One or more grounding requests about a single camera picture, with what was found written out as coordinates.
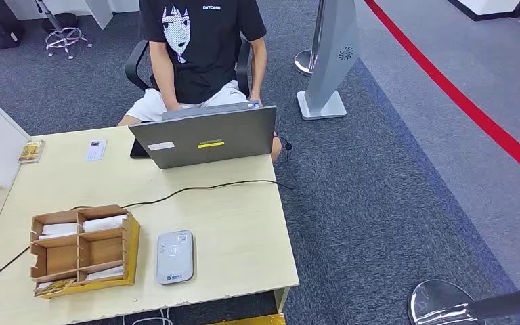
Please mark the black round seat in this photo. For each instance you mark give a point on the black round seat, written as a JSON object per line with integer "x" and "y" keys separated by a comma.
{"x": 65, "y": 20}

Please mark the yellow room key card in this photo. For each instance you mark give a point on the yellow room key card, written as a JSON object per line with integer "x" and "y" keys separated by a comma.
{"x": 31, "y": 151}

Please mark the white ID card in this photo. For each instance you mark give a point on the white ID card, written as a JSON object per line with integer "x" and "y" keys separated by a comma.
{"x": 96, "y": 150}

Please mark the yellow key card stack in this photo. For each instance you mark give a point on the yellow key card stack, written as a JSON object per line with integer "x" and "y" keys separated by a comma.
{"x": 56, "y": 285}

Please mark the person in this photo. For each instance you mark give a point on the person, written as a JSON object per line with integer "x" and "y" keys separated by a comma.
{"x": 206, "y": 54}

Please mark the grey kiosk stand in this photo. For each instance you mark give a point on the grey kiosk stand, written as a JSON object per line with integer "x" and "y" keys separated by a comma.
{"x": 331, "y": 58}

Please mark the black pad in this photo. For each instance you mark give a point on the black pad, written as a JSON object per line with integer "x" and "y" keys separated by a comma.
{"x": 136, "y": 151}

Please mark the white card stack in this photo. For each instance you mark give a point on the white card stack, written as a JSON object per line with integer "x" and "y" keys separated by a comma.
{"x": 58, "y": 229}
{"x": 105, "y": 223}
{"x": 105, "y": 273}

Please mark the yellow box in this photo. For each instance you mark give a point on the yellow box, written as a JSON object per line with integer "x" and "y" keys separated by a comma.
{"x": 251, "y": 320}

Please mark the person's left forearm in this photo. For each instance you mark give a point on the person's left forearm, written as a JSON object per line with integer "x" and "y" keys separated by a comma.
{"x": 257, "y": 85}

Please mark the grey laptop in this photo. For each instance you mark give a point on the grey laptop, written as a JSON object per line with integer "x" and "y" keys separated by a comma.
{"x": 206, "y": 143}

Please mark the wooden card organizer box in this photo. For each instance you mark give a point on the wooden card organizer box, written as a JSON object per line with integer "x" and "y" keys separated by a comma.
{"x": 100, "y": 251}

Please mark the white desk panel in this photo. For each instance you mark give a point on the white desk panel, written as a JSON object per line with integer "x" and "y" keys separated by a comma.
{"x": 100, "y": 11}

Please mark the grey card reader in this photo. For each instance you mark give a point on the grey card reader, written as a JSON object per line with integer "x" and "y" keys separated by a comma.
{"x": 175, "y": 258}

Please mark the chrome stool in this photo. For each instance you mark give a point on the chrome stool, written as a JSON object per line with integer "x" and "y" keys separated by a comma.
{"x": 65, "y": 38}

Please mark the white platform with black edge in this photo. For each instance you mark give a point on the white platform with black edge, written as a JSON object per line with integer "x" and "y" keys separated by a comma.
{"x": 484, "y": 6}

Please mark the person's right forearm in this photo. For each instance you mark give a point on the person's right forearm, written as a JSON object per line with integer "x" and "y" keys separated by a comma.
{"x": 166, "y": 89}

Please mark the black office chair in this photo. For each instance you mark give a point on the black office chair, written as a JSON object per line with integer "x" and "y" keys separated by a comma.
{"x": 133, "y": 60}

